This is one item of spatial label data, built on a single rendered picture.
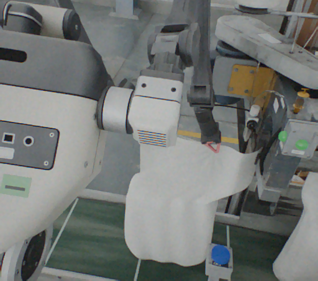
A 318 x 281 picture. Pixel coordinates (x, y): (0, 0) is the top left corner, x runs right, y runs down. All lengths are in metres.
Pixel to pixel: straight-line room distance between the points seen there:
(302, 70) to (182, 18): 0.43
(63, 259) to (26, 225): 1.06
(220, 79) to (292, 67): 0.33
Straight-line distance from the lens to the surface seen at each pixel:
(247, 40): 1.15
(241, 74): 1.26
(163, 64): 0.63
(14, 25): 0.71
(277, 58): 1.07
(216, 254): 1.14
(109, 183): 2.46
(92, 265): 1.64
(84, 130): 0.59
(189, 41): 0.69
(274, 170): 1.04
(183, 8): 0.77
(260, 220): 1.81
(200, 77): 1.01
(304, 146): 0.90
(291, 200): 1.70
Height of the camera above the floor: 1.79
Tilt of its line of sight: 36 degrees down
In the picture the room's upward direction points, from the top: 5 degrees clockwise
